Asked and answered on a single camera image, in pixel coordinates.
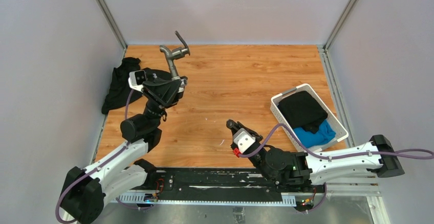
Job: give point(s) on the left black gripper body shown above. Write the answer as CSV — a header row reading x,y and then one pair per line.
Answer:
x,y
173,104

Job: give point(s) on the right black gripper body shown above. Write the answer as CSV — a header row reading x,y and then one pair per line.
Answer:
x,y
258,138

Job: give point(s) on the grey tee pipe fitting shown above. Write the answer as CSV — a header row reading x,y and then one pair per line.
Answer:
x,y
182,80

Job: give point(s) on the grey faucet with lever handle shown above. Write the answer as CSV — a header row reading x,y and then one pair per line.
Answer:
x,y
175,54

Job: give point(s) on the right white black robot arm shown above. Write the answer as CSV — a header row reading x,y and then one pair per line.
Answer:
x,y
297,169

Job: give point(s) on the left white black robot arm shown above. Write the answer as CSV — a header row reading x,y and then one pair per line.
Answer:
x,y
86,191

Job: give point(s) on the black cloth with white print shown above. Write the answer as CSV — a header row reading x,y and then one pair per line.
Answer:
x,y
119,90

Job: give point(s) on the black cloth in basket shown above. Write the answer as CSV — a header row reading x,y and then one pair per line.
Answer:
x,y
302,110

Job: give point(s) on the blue cloth in basket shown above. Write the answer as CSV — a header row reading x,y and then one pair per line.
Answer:
x,y
324,135

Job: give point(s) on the white plastic basket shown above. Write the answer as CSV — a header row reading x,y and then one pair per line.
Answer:
x,y
341,132

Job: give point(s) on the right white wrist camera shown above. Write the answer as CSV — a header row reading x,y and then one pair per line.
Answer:
x,y
243,140

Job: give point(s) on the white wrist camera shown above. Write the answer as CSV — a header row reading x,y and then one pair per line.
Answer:
x,y
243,140
136,80

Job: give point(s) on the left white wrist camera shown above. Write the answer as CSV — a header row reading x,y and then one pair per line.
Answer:
x,y
136,80

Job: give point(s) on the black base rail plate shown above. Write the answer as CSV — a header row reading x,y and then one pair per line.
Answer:
x,y
219,187

